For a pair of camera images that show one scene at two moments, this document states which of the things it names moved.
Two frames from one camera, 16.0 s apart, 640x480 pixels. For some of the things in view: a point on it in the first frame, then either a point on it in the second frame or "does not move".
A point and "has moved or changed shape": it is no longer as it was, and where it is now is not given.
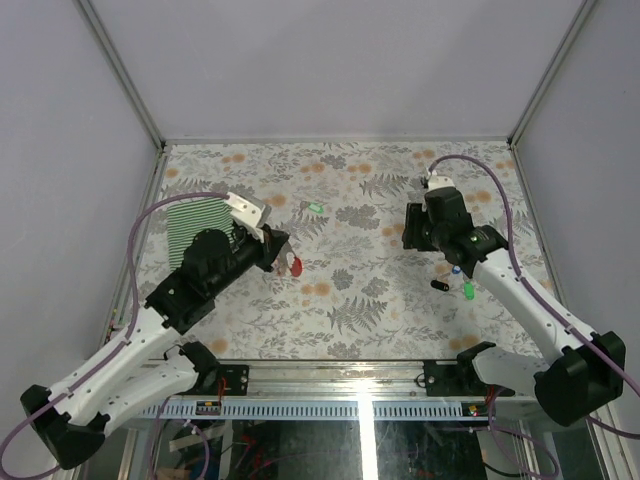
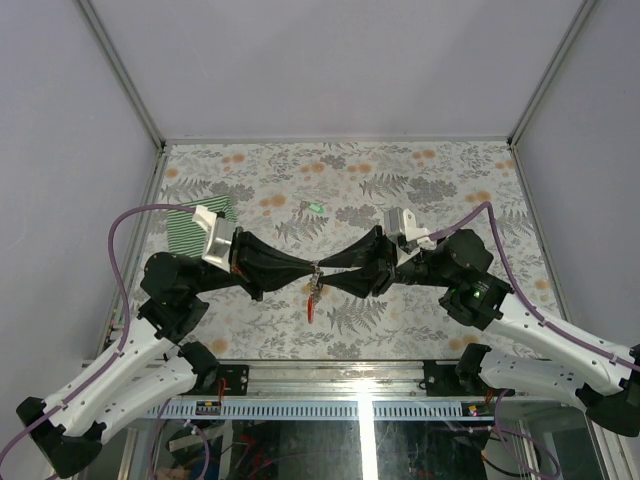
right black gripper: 411,235 to 374,263
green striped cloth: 187,219 does not move
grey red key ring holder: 289,261 has moved or changed shape
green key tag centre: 315,207 does not move
